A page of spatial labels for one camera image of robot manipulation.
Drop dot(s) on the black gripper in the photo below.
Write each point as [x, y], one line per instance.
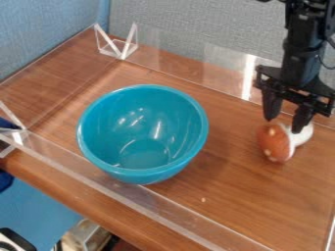
[295, 82]

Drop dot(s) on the brown and white toy mushroom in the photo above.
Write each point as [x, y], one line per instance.
[278, 142]

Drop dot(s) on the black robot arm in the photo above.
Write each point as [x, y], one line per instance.
[310, 23]

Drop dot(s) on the blue plastic bowl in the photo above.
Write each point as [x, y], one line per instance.
[141, 132]

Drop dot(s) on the clear acrylic back barrier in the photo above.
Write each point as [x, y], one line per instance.
[204, 63]

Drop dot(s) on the clear acrylic barrier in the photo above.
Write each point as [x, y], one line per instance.
[65, 173]
[204, 63]

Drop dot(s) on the grey metal object below table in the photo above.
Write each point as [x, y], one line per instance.
[84, 237]

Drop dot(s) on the clear acrylic front barrier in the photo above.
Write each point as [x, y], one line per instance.
[65, 173]

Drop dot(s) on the dark blue object at left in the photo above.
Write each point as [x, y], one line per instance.
[5, 178]

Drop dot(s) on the black and white object corner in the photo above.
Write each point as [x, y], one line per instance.
[12, 242]

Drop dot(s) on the clear acrylic corner bracket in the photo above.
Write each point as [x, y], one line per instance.
[115, 47]

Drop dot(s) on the clear acrylic left bracket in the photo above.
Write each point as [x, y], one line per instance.
[11, 130]

